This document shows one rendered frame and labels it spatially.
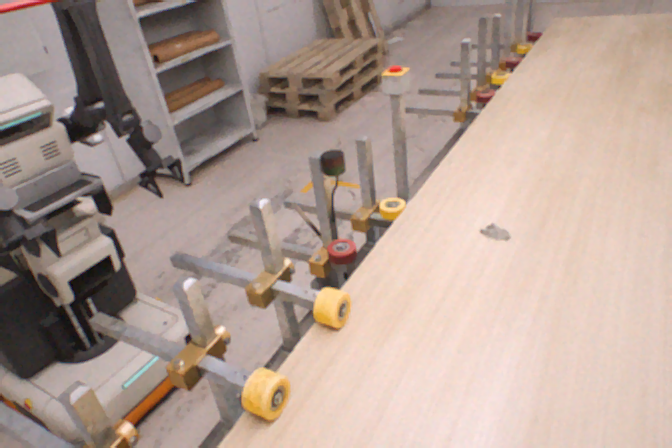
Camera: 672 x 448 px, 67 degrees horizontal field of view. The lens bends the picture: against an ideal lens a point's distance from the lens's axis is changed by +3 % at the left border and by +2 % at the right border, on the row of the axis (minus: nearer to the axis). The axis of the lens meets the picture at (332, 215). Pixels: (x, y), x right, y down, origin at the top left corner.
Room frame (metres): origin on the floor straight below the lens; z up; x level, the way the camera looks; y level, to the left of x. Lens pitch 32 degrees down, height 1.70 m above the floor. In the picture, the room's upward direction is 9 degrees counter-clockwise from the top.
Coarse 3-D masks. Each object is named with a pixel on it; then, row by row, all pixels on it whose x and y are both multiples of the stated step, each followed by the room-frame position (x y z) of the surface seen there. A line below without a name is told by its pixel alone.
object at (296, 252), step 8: (232, 232) 1.35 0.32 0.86; (240, 232) 1.34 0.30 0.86; (232, 240) 1.33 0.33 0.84; (240, 240) 1.31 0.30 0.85; (248, 240) 1.29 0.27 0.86; (256, 240) 1.28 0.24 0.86; (256, 248) 1.28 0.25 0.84; (288, 248) 1.22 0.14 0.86; (296, 248) 1.21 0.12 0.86; (304, 248) 1.20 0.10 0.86; (288, 256) 1.21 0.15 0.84; (296, 256) 1.19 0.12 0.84; (304, 256) 1.18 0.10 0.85; (352, 264) 1.12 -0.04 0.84; (344, 272) 1.10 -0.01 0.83
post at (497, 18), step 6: (498, 18) 2.61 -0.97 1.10; (492, 24) 2.62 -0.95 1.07; (498, 24) 2.61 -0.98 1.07; (492, 30) 2.62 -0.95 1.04; (498, 30) 2.60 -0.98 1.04; (492, 36) 2.62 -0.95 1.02; (498, 36) 2.60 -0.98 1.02; (492, 42) 2.62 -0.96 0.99; (498, 42) 2.61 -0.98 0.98; (492, 48) 2.62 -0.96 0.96; (498, 48) 2.61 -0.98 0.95; (492, 54) 2.62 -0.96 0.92; (498, 54) 2.62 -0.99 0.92; (492, 60) 2.62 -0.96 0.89; (498, 60) 2.62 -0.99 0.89; (492, 66) 2.62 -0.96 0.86; (498, 66) 2.62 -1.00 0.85
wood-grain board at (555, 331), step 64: (576, 64) 2.32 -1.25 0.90; (640, 64) 2.18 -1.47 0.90; (512, 128) 1.72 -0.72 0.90; (576, 128) 1.64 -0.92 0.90; (640, 128) 1.56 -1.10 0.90; (448, 192) 1.33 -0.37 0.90; (512, 192) 1.27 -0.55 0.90; (576, 192) 1.22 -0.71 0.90; (640, 192) 1.17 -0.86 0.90; (384, 256) 1.05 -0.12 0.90; (448, 256) 1.01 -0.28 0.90; (512, 256) 0.98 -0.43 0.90; (576, 256) 0.94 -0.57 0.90; (640, 256) 0.91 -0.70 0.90; (384, 320) 0.82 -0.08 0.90; (448, 320) 0.79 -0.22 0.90; (512, 320) 0.77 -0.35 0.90; (576, 320) 0.74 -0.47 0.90; (640, 320) 0.72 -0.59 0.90; (320, 384) 0.67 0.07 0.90; (384, 384) 0.65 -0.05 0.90; (448, 384) 0.63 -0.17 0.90; (512, 384) 0.61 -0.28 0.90; (576, 384) 0.59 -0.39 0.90; (640, 384) 0.57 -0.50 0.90
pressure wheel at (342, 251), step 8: (336, 240) 1.15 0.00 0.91; (344, 240) 1.15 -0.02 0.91; (328, 248) 1.12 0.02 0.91; (336, 248) 1.12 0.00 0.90; (344, 248) 1.11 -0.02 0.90; (352, 248) 1.10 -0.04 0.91; (328, 256) 1.10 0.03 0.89; (336, 256) 1.08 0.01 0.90; (344, 256) 1.08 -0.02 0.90; (352, 256) 1.09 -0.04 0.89; (336, 264) 1.08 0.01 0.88; (344, 264) 1.08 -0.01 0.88
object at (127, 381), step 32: (128, 320) 1.70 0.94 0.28; (160, 320) 1.66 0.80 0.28; (96, 352) 1.54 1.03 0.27; (128, 352) 1.50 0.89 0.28; (0, 384) 1.48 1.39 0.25; (32, 384) 1.42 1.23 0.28; (64, 384) 1.39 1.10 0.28; (96, 384) 1.36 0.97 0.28; (128, 384) 1.36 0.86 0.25; (160, 384) 1.46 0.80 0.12; (32, 416) 1.36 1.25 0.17; (64, 416) 1.24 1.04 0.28; (128, 416) 1.33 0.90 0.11
